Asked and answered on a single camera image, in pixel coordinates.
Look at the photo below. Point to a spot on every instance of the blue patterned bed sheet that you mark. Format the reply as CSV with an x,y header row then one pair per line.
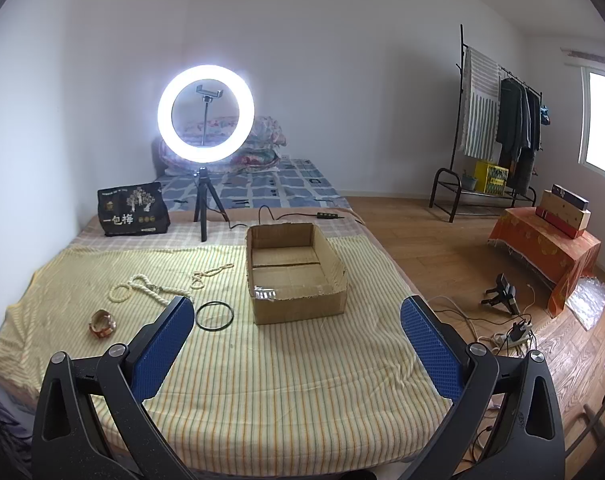
x,y
291,183

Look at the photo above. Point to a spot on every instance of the black clothes rack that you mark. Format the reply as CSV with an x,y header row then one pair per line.
x,y
448,178

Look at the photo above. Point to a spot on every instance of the small black floor tripod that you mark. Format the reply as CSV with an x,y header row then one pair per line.
x,y
502,293

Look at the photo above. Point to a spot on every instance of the white power strip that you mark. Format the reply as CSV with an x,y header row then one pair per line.
x,y
519,335

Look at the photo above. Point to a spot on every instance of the black tripod stand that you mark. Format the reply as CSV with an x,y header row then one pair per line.
x,y
205,190

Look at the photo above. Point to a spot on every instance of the yellow box on rack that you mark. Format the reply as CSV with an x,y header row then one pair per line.
x,y
490,179

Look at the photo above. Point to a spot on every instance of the yellow striped towel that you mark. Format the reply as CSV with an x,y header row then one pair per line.
x,y
294,399

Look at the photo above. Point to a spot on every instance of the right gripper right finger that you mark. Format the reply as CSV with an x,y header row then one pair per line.
x,y
504,422

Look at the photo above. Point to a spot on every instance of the cardboard box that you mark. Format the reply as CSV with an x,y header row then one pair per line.
x,y
293,274

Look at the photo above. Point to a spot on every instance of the folded floral quilt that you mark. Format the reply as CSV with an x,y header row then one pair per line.
x,y
261,149

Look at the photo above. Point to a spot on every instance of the bubble wrap sheet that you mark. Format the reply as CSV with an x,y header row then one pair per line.
x,y
587,301

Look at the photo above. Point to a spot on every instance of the black snack bag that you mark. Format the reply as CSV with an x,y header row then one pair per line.
x,y
132,210

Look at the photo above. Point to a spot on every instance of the orange cloth covered table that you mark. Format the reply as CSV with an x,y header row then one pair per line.
x,y
560,259

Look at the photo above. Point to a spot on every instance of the window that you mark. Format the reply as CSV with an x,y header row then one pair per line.
x,y
592,148

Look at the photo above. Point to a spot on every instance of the plaid bed sheet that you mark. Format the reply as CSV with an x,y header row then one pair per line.
x,y
183,232

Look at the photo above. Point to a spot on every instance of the brown cardboard package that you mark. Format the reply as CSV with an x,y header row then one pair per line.
x,y
556,210

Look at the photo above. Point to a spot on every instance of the white ring light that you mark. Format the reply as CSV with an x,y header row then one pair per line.
x,y
203,153

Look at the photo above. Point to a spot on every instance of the striped white towel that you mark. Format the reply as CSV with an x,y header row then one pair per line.
x,y
480,107

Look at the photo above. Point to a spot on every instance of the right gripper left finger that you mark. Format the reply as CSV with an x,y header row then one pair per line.
x,y
68,439

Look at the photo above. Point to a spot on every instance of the dark hanging clothes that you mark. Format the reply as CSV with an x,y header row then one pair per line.
x,y
519,133

